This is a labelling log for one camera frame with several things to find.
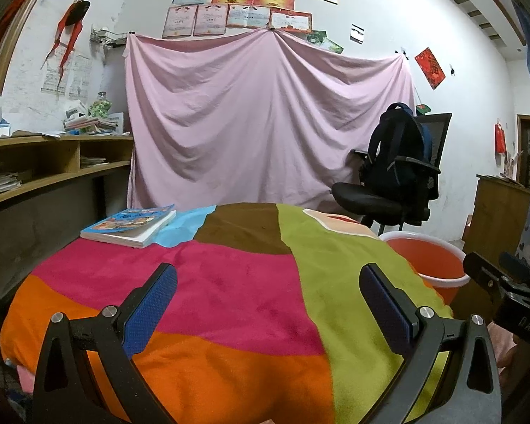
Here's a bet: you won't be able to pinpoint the red paper wall decoration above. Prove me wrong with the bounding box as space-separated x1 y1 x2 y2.
414 47 446 90

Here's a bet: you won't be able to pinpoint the white wall calendar sheets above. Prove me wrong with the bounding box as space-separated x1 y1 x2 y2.
41 53 93 100

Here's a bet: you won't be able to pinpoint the metal wire wall rack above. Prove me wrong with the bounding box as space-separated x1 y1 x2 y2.
89 28 129 49

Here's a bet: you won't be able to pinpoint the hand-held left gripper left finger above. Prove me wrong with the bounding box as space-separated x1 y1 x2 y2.
32 263 178 424

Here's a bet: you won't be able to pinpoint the multicoloured patchwork blanket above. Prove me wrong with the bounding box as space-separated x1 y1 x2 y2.
0 202 455 424

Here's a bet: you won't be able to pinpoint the large pile of papers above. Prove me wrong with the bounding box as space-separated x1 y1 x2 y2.
0 172 23 199

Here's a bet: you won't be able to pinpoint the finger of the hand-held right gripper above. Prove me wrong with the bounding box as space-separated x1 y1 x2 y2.
463 252 513 296
500 252 530 284

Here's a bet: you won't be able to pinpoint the dark blue backpack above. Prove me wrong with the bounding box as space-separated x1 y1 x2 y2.
364 102 431 190

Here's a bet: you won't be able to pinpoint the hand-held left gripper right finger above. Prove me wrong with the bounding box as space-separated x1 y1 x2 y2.
336 263 503 424

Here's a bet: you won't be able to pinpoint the wooden cabinet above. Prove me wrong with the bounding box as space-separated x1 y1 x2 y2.
461 173 530 257

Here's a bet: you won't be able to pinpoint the blue illustrated book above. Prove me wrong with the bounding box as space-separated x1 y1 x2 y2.
80 204 177 249

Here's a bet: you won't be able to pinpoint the red hanging charm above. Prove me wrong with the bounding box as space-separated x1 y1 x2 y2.
494 119 507 155

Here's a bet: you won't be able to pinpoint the red tassel wall ornament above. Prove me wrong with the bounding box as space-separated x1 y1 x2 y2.
41 0 91 87

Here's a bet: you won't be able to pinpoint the red basin with white rim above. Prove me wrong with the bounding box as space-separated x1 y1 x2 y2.
378 231 472 305

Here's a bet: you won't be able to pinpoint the black office chair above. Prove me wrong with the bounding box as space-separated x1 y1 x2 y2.
331 112 453 230

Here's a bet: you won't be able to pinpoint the glass jar with sweets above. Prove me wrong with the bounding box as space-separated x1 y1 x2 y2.
88 91 112 119

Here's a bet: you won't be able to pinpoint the stack of books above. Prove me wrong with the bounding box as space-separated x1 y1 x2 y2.
63 112 124 135

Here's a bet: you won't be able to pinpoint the pink hanging sheet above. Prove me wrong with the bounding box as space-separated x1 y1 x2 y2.
124 29 418 213

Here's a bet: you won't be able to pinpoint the wooden shelf desk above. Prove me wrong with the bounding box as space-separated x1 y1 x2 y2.
0 134 135 305

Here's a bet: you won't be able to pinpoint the wooden door frame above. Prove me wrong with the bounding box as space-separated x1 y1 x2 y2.
516 114 530 186

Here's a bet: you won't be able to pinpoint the person's right hand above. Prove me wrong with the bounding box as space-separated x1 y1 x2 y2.
487 322 526 385

